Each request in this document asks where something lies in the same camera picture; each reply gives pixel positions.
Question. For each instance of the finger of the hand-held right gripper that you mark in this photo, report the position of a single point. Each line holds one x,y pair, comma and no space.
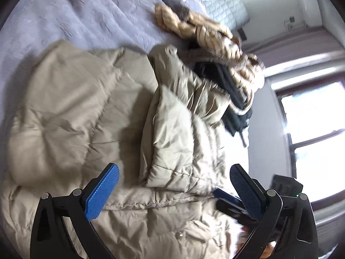
231,210
225,195

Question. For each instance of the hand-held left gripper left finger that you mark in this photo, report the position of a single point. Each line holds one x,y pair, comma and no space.
102,191

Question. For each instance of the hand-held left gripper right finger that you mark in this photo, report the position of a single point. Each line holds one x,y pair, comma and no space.
246,191

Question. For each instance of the beige puffer jacket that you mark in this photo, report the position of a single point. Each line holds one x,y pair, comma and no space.
80,99

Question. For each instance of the window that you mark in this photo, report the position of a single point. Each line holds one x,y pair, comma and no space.
315,129

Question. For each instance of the black garment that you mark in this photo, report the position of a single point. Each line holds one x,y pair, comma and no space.
231,91

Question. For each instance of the mauve curtain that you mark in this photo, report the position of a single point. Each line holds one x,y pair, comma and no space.
296,45

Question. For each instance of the beige striped knit garment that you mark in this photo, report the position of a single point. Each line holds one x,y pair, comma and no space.
215,35

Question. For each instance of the grey textured bed blanket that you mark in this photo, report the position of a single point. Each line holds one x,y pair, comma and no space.
80,10

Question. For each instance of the grey quilted headboard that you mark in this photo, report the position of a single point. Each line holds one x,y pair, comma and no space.
229,8

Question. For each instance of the wall outlet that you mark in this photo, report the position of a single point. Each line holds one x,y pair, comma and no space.
291,21

